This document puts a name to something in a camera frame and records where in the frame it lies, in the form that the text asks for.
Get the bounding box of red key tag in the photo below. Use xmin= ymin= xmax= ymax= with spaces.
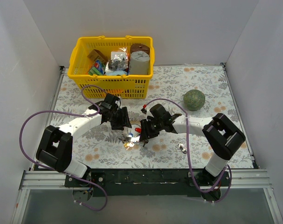
xmin=135 ymin=127 xmax=142 ymax=133

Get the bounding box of metal ring disc with keyrings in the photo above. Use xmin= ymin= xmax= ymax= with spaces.
xmin=119 ymin=121 xmax=148 ymax=147

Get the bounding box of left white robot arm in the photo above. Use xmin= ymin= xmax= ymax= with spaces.
xmin=36 ymin=93 xmax=131 ymax=187

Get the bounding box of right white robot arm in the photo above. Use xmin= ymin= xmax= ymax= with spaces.
xmin=139 ymin=104 xmax=246 ymax=186

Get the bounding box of yellow plastic basket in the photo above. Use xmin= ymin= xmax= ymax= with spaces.
xmin=68 ymin=35 xmax=155 ymax=98

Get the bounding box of green woven ball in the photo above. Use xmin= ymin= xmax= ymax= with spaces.
xmin=183 ymin=89 xmax=206 ymax=111

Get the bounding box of green snack packet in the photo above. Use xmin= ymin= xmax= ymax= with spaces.
xmin=88 ymin=59 xmax=105 ymax=76

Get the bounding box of silver foil bag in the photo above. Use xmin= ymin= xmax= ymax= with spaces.
xmin=105 ymin=47 xmax=129 ymax=75

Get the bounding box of brown cardboard box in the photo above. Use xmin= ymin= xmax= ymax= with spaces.
xmin=87 ymin=49 xmax=108 ymax=63

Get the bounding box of brown cylinder roll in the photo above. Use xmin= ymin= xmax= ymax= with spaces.
xmin=130 ymin=43 xmax=150 ymax=55

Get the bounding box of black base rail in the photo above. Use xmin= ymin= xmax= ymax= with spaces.
xmin=64 ymin=167 xmax=233 ymax=198

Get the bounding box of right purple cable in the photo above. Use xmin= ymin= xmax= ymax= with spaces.
xmin=142 ymin=98 xmax=233 ymax=204

